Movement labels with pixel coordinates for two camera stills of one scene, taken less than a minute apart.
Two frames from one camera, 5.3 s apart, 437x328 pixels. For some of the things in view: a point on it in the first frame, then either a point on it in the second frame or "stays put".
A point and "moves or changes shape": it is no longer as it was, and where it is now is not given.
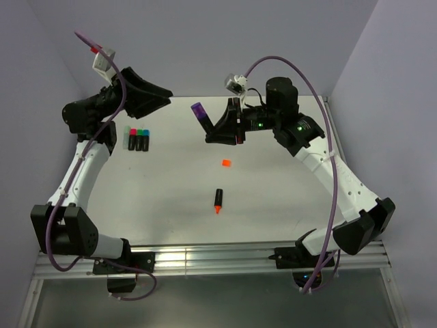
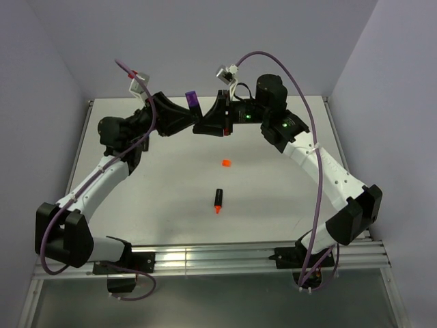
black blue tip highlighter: [145, 139] stays put
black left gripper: [138, 107] to [167, 123]
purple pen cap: [199, 110] moves or changes shape
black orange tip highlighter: [218, 200] stays put
